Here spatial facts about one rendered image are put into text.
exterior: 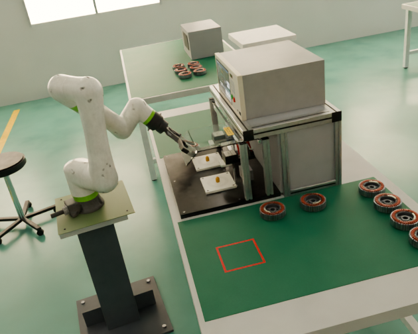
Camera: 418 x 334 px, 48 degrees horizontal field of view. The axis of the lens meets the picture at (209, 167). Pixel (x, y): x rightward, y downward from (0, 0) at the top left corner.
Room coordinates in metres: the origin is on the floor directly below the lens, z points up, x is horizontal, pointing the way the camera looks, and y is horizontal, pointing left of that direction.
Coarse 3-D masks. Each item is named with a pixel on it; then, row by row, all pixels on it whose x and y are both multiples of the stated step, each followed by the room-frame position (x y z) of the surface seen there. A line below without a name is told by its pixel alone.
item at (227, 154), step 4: (224, 152) 2.02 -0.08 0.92; (228, 152) 2.01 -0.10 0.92; (232, 152) 2.00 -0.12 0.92; (236, 152) 2.00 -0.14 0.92; (248, 152) 2.02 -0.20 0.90; (224, 156) 1.98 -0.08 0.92; (228, 156) 1.97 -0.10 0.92; (232, 156) 1.97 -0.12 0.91; (236, 156) 1.98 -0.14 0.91; (248, 156) 1.98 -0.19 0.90; (252, 156) 1.98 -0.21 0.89; (220, 160) 2.02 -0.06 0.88; (224, 160) 1.99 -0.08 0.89; (228, 160) 1.97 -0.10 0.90; (232, 160) 1.97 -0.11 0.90; (236, 160) 1.97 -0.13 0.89; (220, 164) 1.98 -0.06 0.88; (224, 164) 1.97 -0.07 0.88; (228, 164) 1.97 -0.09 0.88
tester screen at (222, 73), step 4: (216, 60) 2.31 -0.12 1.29; (220, 64) 2.23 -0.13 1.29; (220, 68) 2.24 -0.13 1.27; (224, 68) 2.14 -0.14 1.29; (220, 72) 2.25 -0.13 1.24; (224, 72) 2.16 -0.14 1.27; (220, 76) 2.26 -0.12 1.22; (224, 76) 2.17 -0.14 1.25; (220, 80) 2.27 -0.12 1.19; (228, 80) 2.09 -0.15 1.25; (220, 84) 2.29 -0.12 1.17; (224, 84) 2.19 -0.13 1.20; (220, 88) 2.30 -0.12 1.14; (224, 88) 2.20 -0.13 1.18; (228, 88) 2.11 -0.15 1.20
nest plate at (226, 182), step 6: (216, 174) 2.07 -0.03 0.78; (222, 174) 2.06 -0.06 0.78; (228, 174) 2.05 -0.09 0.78; (204, 180) 2.02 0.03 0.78; (210, 180) 2.02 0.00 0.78; (222, 180) 2.00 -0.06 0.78; (228, 180) 1.99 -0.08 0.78; (204, 186) 1.97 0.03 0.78; (210, 186) 1.96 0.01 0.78; (216, 186) 1.95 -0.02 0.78; (222, 186) 1.94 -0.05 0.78; (228, 186) 1.93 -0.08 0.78; (234, 186) 1.93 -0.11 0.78; (210, 192) 1.91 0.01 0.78
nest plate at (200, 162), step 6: (198, 156) 2.30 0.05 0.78; (204, 156) 2.29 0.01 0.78; (210, 156) 2.28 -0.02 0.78; (216, 156) 2.26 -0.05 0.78; (198, 162) 2.23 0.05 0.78; (204, 162) 2.22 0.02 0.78; (210, 162) 2.21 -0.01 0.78; (216, 162) 2.20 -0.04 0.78; (198, 168) 2.16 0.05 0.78; (204, 168) 2.16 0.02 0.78; (210, 168) 2.16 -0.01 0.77
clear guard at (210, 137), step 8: (200, 128) 2.02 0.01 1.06; (208, 128) 2.00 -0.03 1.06; (216, 128) 1.99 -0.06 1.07; (232, 128) 1.96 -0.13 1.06; (184, 136) 2.00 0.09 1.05; (192, 136) 1.94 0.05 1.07; (200, 136) 1.93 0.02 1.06; (208, 136) 1.91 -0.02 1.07; (216, 136) 1.90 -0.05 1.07; (224, 136) 1.89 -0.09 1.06; (232, 136) 1.87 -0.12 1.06; (192, 144) 1.86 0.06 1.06; (200, 144) 1.84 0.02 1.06; (208, 144) 1.82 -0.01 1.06; (216, 144) 1.81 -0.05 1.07; (224, 144) 1.80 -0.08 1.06; (192, 152) 1.80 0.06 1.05; (184, 160) 1.82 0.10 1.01
